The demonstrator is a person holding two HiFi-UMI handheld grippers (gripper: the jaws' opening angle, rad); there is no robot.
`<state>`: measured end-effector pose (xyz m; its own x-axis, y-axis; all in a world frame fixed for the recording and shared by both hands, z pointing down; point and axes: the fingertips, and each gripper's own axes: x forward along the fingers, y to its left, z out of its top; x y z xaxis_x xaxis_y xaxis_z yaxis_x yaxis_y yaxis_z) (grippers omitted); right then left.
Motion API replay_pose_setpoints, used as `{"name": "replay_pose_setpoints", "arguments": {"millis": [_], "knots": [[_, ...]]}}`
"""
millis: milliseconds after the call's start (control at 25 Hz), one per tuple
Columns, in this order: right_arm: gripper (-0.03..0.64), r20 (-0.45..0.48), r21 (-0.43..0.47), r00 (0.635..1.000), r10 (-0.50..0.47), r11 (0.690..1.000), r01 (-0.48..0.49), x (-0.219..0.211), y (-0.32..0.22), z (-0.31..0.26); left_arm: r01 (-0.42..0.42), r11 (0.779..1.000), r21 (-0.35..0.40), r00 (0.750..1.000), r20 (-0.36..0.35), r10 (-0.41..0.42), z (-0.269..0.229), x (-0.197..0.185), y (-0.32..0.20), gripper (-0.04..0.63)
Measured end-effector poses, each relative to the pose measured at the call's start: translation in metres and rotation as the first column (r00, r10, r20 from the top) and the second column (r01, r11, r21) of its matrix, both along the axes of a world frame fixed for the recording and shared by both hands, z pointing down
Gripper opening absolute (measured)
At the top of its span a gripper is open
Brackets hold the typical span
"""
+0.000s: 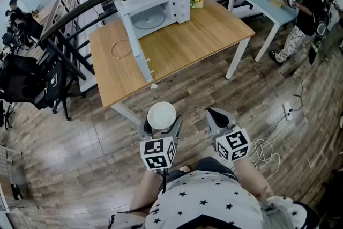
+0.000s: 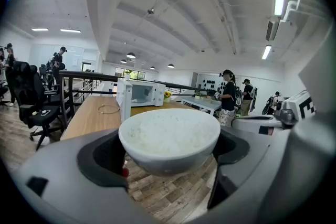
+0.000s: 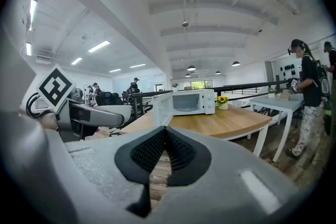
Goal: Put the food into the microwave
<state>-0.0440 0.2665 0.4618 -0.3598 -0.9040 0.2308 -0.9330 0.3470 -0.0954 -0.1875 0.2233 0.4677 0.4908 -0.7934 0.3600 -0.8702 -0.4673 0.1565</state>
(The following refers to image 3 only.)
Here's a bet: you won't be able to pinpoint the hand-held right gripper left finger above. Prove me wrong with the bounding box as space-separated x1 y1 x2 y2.
44 125 167 224

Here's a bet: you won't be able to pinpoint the person's white star-print shirt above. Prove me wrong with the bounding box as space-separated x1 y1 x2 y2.
18 0 35 34

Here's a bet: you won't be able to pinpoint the wooden table with white legs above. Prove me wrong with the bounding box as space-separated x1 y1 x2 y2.
119 103 273 158

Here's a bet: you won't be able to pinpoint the light blue table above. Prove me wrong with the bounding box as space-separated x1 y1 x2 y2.
248 95 306 163

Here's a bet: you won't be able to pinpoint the group of black wall knobs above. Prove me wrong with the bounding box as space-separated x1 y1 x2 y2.
279 62 300 80

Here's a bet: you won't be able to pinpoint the black and green bag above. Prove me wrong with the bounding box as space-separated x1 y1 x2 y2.
322 99 333 137

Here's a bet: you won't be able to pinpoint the window with green view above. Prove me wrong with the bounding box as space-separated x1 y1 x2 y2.
183 80 214 91

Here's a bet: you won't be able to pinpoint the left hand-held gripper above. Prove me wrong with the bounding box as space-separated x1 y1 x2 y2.
36 64 125 142

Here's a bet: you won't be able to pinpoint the black office chair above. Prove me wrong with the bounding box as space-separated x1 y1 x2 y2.
100 91 124 106

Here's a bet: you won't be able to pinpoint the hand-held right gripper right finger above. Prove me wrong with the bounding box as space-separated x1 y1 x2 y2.
154 125 313 224

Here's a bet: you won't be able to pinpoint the white microwave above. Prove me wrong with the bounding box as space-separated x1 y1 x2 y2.
152 88 216 127

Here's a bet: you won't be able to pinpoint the sunflowers in cream pot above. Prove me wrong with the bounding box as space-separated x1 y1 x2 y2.
215 95 230 111

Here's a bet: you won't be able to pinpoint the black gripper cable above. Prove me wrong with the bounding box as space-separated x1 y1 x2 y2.
25 91 55 119

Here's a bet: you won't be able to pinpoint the person's left forearm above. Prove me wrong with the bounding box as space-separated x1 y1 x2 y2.
40 112 60 131

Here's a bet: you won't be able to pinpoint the black metal railing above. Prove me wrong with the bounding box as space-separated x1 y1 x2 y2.
130 80 296 119

